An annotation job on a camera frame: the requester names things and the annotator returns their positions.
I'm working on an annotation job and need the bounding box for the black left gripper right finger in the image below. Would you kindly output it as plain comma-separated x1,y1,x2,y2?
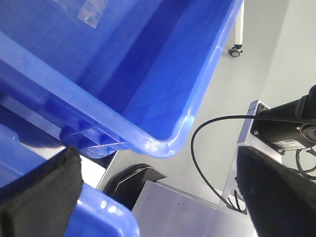
237,146,316,237

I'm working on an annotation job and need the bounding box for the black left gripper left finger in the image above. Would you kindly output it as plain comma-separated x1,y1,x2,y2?
0,147,83,237

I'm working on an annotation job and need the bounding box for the robot base column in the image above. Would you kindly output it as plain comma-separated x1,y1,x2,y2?
102,99,316,237

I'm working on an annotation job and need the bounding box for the blue plastic crate left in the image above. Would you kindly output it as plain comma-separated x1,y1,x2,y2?
0,125,140,237

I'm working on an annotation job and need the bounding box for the blue plastic crate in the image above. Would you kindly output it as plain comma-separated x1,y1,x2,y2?
0,0,242,158
0,125,140,237

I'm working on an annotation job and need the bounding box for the blue plastic crate right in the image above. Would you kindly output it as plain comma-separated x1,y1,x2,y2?
0,0,242,158

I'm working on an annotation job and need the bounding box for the white table leg with caster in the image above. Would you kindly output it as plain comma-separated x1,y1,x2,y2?
229,1,244,58

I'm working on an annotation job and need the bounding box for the clear tape patch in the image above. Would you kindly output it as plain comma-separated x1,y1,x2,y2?
53,0,109,28

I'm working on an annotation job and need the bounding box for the black cable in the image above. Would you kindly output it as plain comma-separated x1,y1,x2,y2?
190,114,316,207

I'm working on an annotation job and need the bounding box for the steel rack frame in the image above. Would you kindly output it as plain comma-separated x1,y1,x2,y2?
0,92,116,190

